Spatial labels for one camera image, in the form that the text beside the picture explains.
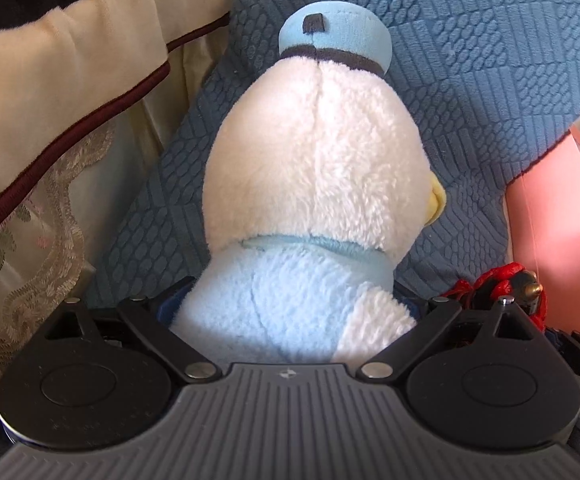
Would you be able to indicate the blue textured seat cover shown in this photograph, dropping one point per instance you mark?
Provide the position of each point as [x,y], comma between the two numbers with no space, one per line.
[470,60]

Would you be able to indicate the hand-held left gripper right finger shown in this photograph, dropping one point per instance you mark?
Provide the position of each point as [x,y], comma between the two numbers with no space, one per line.
[435,316]

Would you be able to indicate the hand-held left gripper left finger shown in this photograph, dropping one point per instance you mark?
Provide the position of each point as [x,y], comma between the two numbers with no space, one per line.
[170,307]

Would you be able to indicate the pink cardboard box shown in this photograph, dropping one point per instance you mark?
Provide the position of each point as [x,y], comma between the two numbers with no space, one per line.
[550,235]

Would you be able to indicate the cream bedspread with maroon trim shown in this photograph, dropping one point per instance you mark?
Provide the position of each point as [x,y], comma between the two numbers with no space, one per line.
[70,85]

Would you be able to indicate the white and blue plush duck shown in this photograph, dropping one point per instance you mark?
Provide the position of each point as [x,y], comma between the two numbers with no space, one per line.
[310,185]

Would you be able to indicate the black and red toy figure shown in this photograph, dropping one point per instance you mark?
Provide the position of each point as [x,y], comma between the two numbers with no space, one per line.
[495,282]

